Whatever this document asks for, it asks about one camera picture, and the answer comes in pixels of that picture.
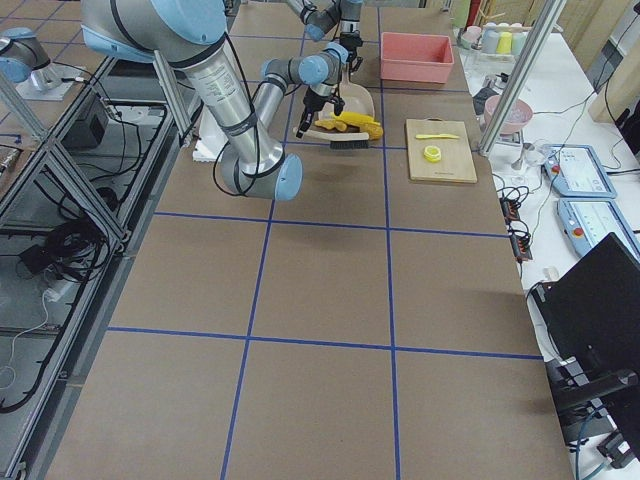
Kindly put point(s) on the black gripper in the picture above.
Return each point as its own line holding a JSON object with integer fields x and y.
{"x": 316, "y": 100}
{"x": 350, "y": 41}

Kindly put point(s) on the orange toy ginger piece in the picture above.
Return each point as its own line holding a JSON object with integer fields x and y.
{"x": 331, "y": 124}

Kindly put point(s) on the wooden hand brush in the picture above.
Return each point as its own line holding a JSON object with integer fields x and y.
{"x": 336, "y": 140}

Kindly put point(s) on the beige plastic dustpan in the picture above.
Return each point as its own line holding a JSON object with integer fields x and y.
{"x": 356, "y": 97}

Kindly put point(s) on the yellow toy corn cob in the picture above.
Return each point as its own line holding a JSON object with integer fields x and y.
{"x": 355, "y": 119}

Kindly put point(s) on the brown toy potato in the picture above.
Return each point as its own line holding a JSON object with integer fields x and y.
{"x": 374, "y": 131}

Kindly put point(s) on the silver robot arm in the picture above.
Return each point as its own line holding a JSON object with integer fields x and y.
{"x": 192, "y": 36}
{"x": 343, "y": 14}

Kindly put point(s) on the pink plastic bin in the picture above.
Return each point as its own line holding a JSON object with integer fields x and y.
{"x": 422, "y": 58}

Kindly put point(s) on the yellow plastic knife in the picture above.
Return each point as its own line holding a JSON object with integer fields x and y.
{"x": 437, "y": 136}

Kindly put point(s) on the yellow lemon slice toy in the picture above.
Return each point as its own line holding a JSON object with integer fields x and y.
{"x": 432, "y": 153}

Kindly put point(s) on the wooden cutting board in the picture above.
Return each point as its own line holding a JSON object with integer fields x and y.
{"x": 456, "y": 165}

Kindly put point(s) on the stack of coloured cups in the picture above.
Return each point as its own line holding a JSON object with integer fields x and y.
{"x": 494, "y": 39}

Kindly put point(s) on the pink bowl with ice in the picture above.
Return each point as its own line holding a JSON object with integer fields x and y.
{"x": 518, "y": 117}

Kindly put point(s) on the upper blue teach pendant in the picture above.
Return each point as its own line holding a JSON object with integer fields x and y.
{"x": 576, "y": 171}

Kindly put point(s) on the blue teach pendant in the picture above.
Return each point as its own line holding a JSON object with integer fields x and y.
{"x": 576, "y": 171}
{"x": 586, "y": 221}

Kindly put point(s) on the lower blue teach pendant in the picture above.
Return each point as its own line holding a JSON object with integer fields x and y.
{"x": 586, "y": 221}

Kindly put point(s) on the black monitor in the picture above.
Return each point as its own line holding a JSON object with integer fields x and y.
{"x": 592, "y": 316}

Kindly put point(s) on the aluminium frame post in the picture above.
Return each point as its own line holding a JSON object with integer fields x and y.
{"x": 534, "y": 44}

